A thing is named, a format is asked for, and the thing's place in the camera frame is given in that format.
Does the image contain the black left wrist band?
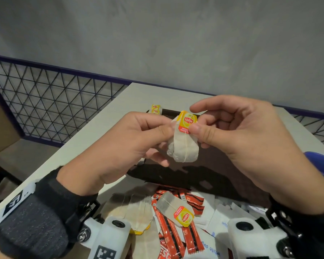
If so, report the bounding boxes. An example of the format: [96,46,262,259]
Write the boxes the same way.
[0,166,101,259]

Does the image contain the cardboard box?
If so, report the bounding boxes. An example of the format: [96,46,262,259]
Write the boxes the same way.
[0,88,22,158]

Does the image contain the white box with marker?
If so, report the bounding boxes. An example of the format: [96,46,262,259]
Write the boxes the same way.
[78,215,132,259]

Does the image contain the pile of tea bags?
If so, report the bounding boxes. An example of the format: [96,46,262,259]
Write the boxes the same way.
[100,191,195,259]

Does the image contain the white tea bag yellow tag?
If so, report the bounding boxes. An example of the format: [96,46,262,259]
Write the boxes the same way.
[166,118,179,158]
[174,110,200,163]

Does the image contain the person's left hand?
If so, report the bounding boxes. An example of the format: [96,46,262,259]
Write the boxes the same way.
[56,112,179,197]

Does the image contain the black metal table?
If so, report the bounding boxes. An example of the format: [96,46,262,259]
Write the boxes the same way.
[0,159,23,197]

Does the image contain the white sugar sachets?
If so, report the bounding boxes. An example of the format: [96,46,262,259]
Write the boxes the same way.
[197,191,270,259]

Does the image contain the brown plastic tray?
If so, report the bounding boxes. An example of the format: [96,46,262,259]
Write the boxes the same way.
[127,108,272,209]

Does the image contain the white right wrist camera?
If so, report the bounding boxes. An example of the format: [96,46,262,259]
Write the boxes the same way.
[227,218,289,259]

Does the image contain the person's right hand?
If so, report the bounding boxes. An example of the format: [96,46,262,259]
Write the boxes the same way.
[189,95,324,215]

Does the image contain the red Nescafe coffee sachets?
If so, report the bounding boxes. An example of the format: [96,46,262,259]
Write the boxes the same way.
[151,186,206,259]

